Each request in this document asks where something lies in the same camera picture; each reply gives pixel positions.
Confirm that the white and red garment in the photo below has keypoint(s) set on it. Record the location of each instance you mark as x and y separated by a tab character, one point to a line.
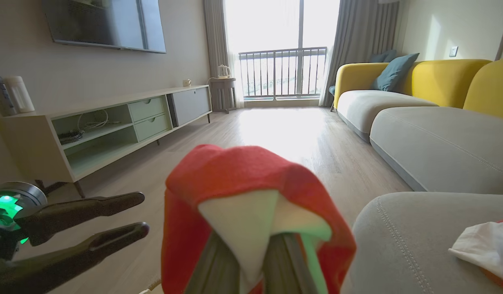
486	245

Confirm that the grey window curtain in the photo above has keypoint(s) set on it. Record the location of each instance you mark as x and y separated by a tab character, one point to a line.
357	36
215	41

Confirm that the small round side table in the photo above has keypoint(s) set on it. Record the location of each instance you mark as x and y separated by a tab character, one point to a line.
223	87

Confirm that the metal balcony railing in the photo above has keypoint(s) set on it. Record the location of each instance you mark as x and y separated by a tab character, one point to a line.
282	71

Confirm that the yellow grey armless sofa module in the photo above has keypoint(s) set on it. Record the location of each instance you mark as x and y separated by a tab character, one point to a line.
439	147

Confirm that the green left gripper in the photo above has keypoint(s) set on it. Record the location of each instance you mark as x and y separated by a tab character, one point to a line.
6	204

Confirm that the small dark blue cushion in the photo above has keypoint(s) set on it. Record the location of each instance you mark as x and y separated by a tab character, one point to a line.
384	56

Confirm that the grey rounded sofa seat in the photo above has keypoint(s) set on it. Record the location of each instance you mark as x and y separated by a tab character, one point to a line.
406	253

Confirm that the small blue chair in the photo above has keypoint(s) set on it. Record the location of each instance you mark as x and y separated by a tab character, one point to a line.
332	90

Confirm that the glass balcony door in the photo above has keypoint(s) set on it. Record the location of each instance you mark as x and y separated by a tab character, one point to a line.
267	24

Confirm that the white cylindrical device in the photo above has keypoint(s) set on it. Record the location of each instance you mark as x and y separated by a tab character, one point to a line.
20	94

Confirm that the white electric kettle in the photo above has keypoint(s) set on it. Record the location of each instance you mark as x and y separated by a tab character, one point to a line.
223	72

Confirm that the white wall socket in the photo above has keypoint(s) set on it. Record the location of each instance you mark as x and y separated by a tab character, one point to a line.
453	51

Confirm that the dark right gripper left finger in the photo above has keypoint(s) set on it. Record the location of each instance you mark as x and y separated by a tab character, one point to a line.
218	269

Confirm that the long beige TV cabinet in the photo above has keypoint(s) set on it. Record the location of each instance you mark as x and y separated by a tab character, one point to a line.
30	143

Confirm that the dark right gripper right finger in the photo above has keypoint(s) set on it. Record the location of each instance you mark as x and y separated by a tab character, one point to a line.
286	269

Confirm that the large teal cushion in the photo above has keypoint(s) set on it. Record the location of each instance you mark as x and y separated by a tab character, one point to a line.
394	72

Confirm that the dark cylindrical device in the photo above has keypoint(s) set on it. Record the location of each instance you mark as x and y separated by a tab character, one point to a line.
1	97

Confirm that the grey cabinet sliding door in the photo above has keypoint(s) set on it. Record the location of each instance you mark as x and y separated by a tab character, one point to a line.
191	105

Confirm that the pale green cabinet drawer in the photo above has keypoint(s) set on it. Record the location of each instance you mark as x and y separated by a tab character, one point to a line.
152	127
147	108

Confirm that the small cream mug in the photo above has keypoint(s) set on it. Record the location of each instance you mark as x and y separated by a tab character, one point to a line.
187	83

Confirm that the wall-mounted flat television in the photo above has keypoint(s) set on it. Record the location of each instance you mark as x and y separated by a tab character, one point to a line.
104	22

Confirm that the yellow grey sofa with armrest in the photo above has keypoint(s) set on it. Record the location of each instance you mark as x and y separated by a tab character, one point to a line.
374	106

